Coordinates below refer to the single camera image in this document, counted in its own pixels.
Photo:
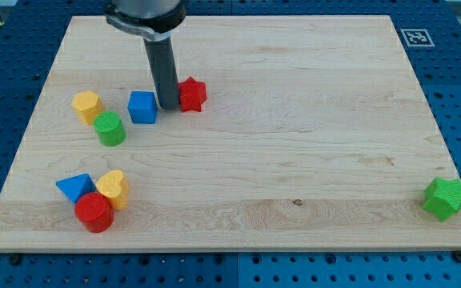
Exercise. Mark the yellow heart block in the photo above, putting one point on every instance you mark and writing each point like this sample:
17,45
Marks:
115,187

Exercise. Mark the green cylinder block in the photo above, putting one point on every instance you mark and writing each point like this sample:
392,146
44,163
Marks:
109,128

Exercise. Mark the wooden board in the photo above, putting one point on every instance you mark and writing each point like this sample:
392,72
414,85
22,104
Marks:
315,136

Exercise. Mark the white fiducial marker tag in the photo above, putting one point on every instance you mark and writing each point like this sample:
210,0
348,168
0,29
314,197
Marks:
417,38

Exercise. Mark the blue triangle block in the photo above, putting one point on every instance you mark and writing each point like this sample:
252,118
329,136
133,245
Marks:
77,186

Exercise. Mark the green star block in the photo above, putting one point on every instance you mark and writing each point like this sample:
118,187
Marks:
443,198

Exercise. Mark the blue cube block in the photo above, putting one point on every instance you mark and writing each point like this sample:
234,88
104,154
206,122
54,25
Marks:
142,107

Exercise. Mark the red star block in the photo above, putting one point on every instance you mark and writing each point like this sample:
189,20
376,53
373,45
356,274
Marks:
192,95

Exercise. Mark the red cylinder block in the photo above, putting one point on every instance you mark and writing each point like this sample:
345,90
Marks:
94,212

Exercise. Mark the yellow hexagon block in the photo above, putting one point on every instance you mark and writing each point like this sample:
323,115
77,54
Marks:
87,106

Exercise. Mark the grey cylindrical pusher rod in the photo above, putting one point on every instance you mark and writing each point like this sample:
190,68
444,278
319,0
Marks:
162,66

